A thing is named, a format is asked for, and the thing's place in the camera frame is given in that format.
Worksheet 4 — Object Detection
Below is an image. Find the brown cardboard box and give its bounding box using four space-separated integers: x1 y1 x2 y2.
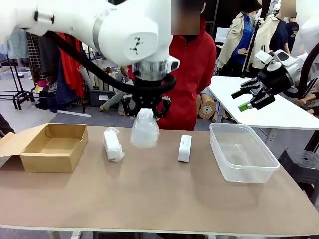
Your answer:
0 123 89 174

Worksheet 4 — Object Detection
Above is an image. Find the grey storage bin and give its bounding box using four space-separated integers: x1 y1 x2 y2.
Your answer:
88 89 117 107

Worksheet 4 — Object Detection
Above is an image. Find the clothes pile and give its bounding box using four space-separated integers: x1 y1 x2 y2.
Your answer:
34 79 75 113

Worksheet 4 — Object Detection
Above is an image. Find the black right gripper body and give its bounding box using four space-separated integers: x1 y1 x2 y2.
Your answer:
259 66 295 96

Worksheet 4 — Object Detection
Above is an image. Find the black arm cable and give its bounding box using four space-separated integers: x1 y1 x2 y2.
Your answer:
37 31 177 97
283 42 319 99

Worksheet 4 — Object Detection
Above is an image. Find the white metal bar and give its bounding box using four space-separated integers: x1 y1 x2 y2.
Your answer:
56 109 92 118

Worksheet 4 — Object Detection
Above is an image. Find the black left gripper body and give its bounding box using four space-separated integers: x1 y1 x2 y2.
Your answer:
132 92 164 115

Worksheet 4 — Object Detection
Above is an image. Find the black tripod stand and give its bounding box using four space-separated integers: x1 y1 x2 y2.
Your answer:
240 18 262 78

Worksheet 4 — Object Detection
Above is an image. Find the slanted grey paper roll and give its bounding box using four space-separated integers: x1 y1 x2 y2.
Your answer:
77 66 93 90

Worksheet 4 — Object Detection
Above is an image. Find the person in navy t-shirt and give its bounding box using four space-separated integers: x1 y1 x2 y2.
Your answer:
286 11 300 54

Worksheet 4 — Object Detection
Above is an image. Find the brown paper spool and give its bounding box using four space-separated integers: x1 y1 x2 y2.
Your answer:
198 94 217 120

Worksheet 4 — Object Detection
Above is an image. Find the wide bubble-wrapped clock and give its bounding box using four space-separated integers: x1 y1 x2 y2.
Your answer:
130 108 160 149

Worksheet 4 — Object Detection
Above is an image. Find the black clothes rack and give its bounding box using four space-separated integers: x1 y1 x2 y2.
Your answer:
0 32 87 114

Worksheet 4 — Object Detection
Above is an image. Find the white table frame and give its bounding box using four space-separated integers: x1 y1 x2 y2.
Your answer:
47 230 83 239

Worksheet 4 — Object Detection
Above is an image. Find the narrow bubble-wrapped clock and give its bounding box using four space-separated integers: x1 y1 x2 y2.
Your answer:
103 126 125 163

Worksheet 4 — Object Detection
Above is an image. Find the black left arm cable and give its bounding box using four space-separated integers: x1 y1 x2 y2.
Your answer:
37 31 177 97

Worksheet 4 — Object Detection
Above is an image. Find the clear plastic container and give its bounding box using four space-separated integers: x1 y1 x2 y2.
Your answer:
208 122 281 184

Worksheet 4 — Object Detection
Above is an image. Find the mannequin beige jacket blue shirt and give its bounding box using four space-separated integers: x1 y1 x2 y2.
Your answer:
216 0 262 77

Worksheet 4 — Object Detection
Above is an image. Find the red hanging dress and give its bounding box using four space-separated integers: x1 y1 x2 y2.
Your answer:
58 32 85 98

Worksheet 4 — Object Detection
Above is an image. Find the black hanging garment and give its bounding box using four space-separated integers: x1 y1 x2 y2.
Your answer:
38 34 60 73

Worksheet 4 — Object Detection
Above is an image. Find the black plastic stool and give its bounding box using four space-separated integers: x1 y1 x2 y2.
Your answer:
278 148 319 197

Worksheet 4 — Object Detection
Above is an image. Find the lying bare mannequin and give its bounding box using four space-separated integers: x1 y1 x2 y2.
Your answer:
295 84 319 115

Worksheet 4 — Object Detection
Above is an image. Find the light blue fleece jacket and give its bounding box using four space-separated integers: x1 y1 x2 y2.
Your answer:
7 29 29 59

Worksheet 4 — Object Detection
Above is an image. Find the mannequin beige jacket navy shirt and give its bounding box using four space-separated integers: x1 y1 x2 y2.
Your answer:
249 0 290 75

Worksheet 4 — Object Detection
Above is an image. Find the white table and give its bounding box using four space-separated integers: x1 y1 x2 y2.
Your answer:
206 76 319 130

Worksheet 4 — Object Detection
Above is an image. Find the person in red jacket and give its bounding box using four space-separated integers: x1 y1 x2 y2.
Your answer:
127 0 217 131

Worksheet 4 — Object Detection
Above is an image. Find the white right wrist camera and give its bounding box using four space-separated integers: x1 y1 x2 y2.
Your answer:
254 50 274 66

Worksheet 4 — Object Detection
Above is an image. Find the unwrapped white clock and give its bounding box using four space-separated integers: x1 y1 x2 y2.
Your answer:
178 134 192 163

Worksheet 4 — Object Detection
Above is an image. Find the white rectangular panel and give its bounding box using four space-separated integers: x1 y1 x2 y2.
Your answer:
215 27 230 43

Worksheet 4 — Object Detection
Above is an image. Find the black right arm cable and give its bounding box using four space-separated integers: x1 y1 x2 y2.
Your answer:
283 42 319 99

